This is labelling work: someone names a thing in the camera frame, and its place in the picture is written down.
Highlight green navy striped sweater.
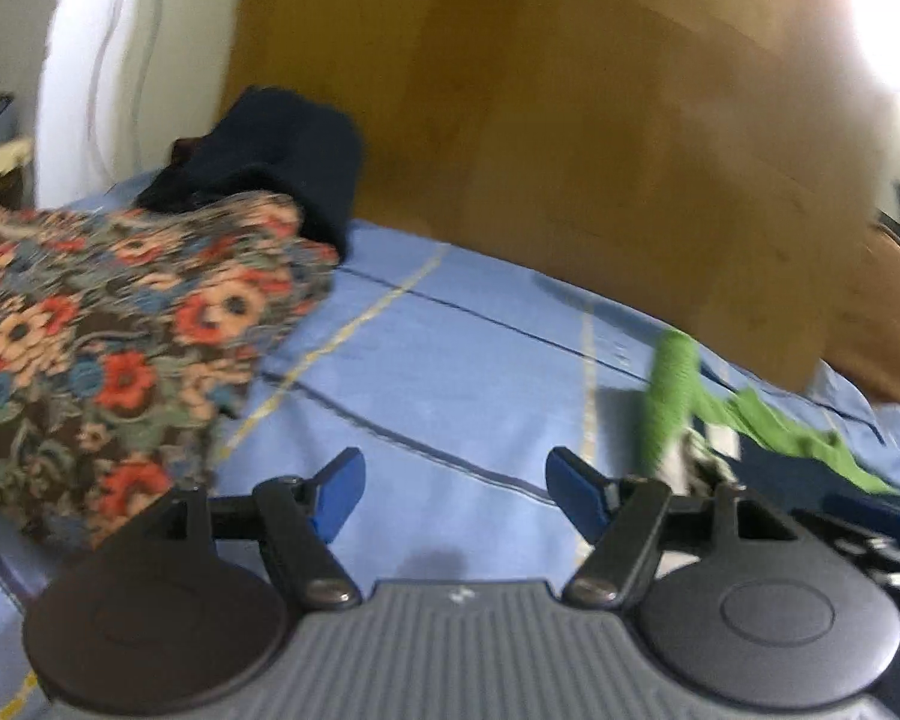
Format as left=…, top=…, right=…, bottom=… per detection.
left=639, top=330, right=900, bottom=500

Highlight black folded garment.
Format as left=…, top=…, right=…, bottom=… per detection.
left=136, top=86, right=364, bottom=259

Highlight floral patterned cloth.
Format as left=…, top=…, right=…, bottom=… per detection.
left=0, top=192, right=340, bottom=548

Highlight brown cushion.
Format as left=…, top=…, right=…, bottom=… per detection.
left=824, top=224, right=900, bottom=405

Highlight blue bed sheet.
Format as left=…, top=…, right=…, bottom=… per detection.
left=0, top=224, right=900, bottom=718

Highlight wooden headboard panel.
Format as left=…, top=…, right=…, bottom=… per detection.
left=227, top=0, right=894, bottom=388

